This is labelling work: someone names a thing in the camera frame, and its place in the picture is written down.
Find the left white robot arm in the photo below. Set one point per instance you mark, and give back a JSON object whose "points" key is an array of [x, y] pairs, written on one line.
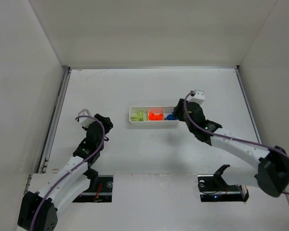
{"points": [[40, 210]]}

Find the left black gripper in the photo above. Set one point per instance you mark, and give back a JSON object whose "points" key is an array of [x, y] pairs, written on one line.
{"points": [[103, 120]]}

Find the blue half-round lego piece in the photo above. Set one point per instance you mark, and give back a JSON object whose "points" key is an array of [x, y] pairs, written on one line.
{"points": [[171, 117]]}

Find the orange round lego piece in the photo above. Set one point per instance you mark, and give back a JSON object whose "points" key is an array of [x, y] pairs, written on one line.
{"points": [[155, 117]]}

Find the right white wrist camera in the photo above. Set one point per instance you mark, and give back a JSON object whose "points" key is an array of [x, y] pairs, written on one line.
{"points": [[198, 96]]}

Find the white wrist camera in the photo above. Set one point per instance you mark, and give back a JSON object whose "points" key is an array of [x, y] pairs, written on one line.
{"points": [[198, 96], [84, 118]]}

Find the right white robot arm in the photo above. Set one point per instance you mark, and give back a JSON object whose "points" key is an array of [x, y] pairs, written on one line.
{"points": [[270, 166]]}

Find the white three-compartment tray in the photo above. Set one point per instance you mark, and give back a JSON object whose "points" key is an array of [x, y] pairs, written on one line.
{"points": [[166, 110]]}

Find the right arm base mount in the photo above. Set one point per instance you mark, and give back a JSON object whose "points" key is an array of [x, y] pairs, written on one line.
{"points": [[213, 188]]}

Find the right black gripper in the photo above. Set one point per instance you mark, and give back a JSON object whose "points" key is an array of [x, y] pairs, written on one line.
{"points": [[180, 109]]}

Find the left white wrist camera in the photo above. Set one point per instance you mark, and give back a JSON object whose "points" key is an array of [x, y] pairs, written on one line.
{"points": [[84, 118]]}

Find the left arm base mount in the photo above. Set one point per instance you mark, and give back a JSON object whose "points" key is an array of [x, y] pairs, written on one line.
{"points": [[100, 188]]}

